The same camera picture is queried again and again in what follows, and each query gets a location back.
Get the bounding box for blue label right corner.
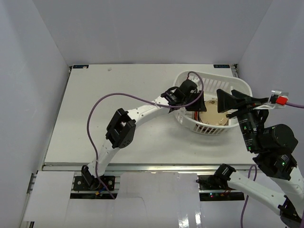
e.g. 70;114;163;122
213;64;230;68

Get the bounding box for blue label left corner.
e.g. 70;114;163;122
72;65;89;69

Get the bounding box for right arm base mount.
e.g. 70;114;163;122
196;175;245;202

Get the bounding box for blue label corner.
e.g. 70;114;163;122
72;65;89;69
213;64;230;68

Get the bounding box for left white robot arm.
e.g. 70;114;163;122
81;79;207;190

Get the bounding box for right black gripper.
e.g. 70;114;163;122
215;88;267;152

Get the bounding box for white plastic dish bin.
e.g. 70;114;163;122
173;72;252;135

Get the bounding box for beige round patterned plate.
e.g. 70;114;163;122
199;99;228;126

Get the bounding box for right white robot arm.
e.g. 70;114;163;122
213;89;304;228

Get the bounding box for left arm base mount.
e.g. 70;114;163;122
71;165;113;200

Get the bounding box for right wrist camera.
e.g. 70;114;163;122
267;90;289;109

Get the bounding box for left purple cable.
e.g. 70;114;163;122
86;70;205;200

